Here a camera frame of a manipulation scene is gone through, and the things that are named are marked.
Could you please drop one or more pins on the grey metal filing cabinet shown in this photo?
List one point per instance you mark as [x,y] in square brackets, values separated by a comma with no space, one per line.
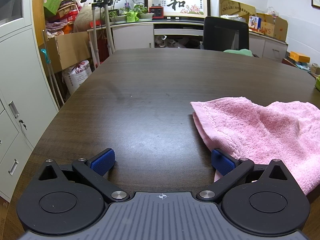
[17,67]

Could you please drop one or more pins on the black office chair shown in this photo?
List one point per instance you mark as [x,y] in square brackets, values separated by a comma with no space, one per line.
[220,32]

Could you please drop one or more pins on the green plant wrap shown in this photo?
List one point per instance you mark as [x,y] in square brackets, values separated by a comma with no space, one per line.
[132,17]

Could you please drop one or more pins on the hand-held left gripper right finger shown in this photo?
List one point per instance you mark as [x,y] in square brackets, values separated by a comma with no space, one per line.
[222,161]

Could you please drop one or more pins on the pink towel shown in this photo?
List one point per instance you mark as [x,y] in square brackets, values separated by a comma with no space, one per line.
[262,130]

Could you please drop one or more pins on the framed calligraphy picture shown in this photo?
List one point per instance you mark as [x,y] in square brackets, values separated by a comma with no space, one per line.
[185,5]

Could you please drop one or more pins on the white plastic bag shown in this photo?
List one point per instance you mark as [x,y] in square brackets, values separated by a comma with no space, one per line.
[232,17]

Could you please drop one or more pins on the colourful printed box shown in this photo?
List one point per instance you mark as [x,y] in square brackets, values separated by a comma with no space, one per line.
[254,22]

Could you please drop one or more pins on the brown wooden shelf unit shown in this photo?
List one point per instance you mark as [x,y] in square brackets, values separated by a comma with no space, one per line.
[38,17]

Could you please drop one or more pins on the white printed sack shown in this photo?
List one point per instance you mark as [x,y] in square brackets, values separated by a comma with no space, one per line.
[77,76]

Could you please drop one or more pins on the small potted plant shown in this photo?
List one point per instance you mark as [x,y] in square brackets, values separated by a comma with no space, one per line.
[145,13]

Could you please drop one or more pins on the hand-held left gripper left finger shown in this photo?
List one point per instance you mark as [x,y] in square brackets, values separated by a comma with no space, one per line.
[103,161]

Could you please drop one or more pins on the large cardboard box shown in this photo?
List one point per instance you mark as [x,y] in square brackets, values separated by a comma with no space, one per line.
[70,51]

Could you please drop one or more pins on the pile of papers and packets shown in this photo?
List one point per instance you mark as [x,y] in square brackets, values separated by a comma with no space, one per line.
[62,17]

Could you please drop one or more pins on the beige sack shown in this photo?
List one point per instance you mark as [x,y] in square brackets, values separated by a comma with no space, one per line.
[85,17]

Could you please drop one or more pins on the cardboard boxes on counter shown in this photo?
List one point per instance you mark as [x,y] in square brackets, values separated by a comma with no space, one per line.
[235,7]

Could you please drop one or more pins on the blender with red base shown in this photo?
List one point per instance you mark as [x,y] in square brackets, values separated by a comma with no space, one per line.
[156,11]

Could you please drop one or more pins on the green foil bag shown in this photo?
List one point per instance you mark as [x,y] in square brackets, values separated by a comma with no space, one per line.
[318,83]

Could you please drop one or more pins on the green paper box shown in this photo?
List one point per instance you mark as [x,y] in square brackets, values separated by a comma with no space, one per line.
[53,1]

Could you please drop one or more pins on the printed cardboard box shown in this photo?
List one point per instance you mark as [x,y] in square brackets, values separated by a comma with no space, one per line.
[277,27]

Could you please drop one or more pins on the orange flat box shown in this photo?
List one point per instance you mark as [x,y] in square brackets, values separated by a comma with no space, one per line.
[300,57]

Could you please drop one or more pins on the white counter cabinet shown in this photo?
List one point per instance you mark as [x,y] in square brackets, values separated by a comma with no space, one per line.
[132,36]

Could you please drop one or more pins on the pile of plastic bags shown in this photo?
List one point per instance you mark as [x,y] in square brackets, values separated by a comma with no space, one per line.
[172,42]

